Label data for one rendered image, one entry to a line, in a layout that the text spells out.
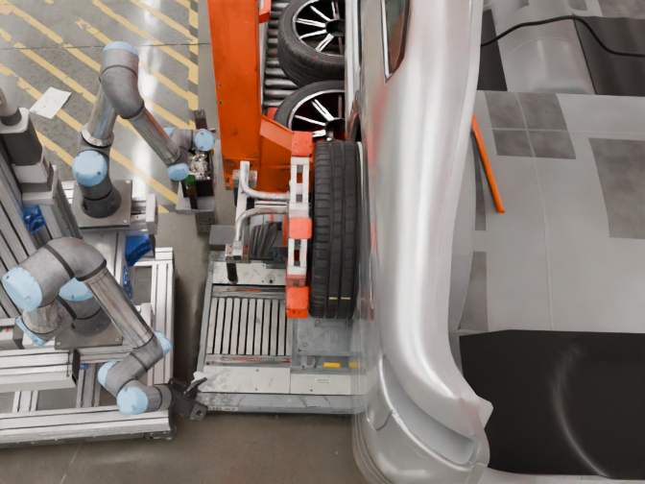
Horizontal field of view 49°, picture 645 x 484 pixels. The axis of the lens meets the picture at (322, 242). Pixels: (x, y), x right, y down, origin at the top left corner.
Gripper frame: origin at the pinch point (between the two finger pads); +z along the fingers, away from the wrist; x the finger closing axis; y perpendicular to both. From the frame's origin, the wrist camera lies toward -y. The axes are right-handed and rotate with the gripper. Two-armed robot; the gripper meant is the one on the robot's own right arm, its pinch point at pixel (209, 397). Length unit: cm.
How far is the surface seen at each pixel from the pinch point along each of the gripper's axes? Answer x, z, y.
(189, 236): -22, 98, 113
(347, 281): -49, 28, -14
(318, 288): -43, 25, -6
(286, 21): -145, 126, 131
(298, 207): -65, 16, 8
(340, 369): -4, 95, 5
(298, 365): 2, 87, 20
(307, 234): -59, 12, -2
